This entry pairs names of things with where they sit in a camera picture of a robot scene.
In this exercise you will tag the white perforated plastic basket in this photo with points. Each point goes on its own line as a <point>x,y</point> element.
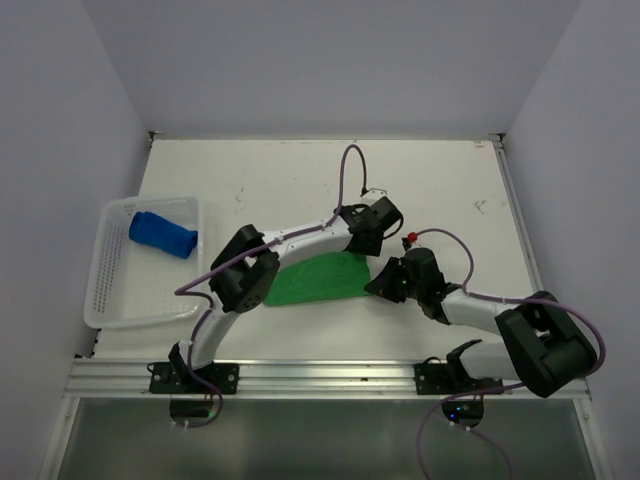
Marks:
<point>132,285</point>

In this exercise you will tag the blue towel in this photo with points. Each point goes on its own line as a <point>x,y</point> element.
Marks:
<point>152,230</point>

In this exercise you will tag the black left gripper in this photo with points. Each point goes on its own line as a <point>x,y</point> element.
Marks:
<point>374,249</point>

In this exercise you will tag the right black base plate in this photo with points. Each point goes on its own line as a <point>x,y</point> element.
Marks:
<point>435,376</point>

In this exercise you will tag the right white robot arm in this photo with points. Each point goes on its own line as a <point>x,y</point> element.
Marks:
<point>539,344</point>

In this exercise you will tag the green towel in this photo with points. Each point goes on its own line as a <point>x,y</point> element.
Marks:
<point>326,277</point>

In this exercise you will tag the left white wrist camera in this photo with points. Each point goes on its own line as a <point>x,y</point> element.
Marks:
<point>372,195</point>

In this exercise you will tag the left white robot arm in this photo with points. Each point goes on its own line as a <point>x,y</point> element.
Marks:
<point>243,273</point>

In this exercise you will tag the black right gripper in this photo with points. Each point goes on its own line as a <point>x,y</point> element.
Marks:
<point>382,284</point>

